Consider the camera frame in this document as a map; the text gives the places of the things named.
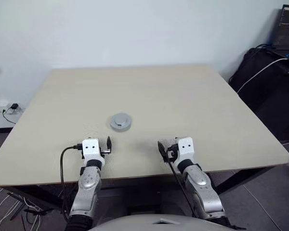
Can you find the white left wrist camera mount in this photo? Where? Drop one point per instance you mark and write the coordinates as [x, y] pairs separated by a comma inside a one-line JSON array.
[[90, 146]]

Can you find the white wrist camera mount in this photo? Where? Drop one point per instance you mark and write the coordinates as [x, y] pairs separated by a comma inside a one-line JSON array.
[[185, 146], [90, 146]]

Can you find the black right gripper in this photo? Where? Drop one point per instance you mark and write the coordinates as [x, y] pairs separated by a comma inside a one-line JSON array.
[[172, 152]]

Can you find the large black bag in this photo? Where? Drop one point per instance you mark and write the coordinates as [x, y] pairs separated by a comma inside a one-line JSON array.
[[267, 101]]

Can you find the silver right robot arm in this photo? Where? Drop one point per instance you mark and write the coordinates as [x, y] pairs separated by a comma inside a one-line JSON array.
[[200, 185]]

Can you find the black folded stand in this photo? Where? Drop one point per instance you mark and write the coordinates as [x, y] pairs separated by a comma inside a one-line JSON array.
[[35, 211]]

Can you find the black plug adapter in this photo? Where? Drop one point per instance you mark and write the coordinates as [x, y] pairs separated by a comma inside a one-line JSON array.
[[14, 106]]

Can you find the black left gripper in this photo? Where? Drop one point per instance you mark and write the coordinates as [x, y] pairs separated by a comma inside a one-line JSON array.
[[104, 147]]

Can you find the white wall power outlet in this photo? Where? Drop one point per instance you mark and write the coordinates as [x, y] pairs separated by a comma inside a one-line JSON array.
[[19, 108]]

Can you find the grey robot torso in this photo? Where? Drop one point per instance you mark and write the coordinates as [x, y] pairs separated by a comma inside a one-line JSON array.
[[139, 225]]

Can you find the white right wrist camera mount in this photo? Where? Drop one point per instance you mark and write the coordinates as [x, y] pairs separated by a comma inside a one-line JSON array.
[[185, 146]]

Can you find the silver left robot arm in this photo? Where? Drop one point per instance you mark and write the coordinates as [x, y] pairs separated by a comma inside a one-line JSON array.
[[89, 183]]

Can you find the round grey motor lid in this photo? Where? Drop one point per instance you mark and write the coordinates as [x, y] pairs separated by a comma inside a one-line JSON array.
[[120, 119]]

